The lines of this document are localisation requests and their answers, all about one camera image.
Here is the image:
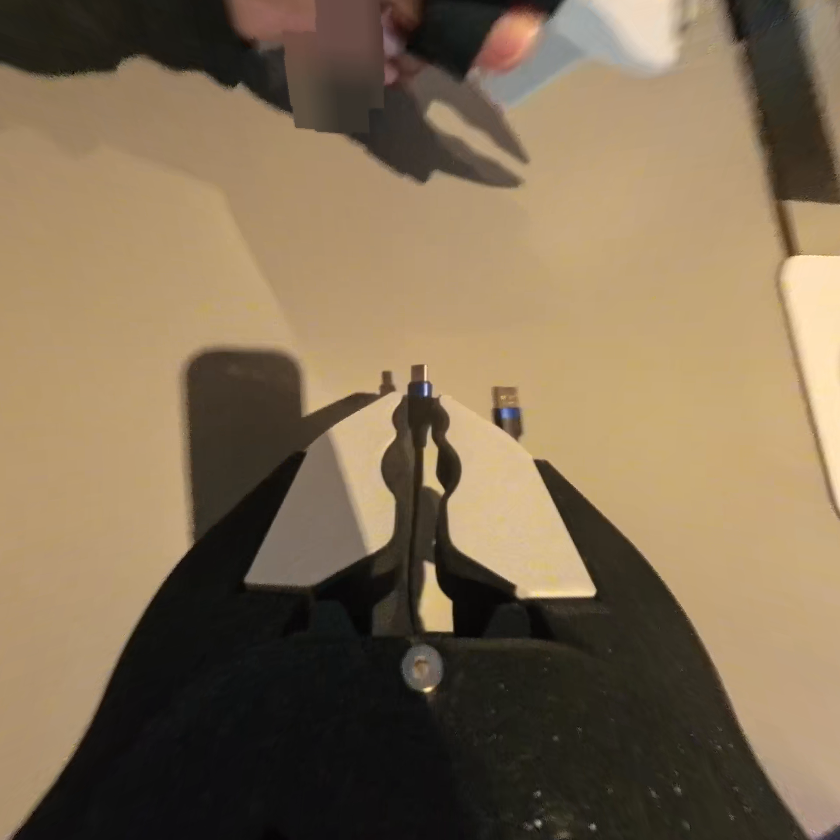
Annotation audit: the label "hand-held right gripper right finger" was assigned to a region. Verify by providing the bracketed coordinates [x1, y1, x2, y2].
[425, 394, 597, 636]

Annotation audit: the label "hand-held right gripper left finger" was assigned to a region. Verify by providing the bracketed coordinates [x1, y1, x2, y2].
[244, 392, 421, 636]

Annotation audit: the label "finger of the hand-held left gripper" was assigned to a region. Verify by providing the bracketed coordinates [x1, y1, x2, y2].
[484, 0, 685, 107]

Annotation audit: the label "black usb cable blue plugs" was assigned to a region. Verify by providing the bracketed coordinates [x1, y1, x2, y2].
[407, 363, 530, 636]

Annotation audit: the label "person's left hand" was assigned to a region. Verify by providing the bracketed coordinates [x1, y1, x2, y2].
[471, 12, 547, 74]

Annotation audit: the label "person's dark clothing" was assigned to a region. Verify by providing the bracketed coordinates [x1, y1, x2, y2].
[0, 0, 293, 111]

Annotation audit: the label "black table cable cover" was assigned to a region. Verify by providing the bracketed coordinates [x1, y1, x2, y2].
[725, 0, 840, 206]

